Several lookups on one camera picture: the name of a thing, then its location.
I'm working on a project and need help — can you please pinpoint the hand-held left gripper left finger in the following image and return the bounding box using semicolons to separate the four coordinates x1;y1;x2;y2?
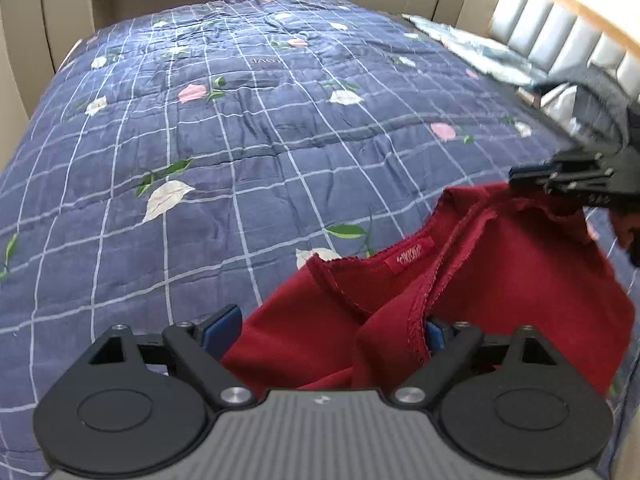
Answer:
49;304;257;409

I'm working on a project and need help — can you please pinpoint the grey tall wardrobe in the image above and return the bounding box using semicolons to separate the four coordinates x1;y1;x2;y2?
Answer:
0;0;96;126

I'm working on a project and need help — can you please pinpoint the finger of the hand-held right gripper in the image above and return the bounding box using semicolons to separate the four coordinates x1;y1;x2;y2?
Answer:
509;162;619;209
547;150;609;174

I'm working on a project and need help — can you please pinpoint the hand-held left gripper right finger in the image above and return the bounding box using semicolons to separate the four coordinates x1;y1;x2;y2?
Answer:
390;316;587;407

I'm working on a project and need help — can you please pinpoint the blue plaid floral quilt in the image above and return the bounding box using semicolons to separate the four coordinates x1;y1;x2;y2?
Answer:
0;0;640;480

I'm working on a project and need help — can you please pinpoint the padded wooden headboard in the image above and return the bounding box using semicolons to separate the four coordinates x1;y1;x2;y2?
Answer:
487;0;640;103

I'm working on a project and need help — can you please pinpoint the light blue floral pillow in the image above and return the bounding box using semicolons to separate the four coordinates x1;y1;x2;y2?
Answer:
402;12;549;89

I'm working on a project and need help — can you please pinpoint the red long-sleeved shirt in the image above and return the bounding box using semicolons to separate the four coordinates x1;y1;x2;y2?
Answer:
220;182;637;397

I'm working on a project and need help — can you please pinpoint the dark grey pillow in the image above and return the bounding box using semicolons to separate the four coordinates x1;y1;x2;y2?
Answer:
537;67;633;152

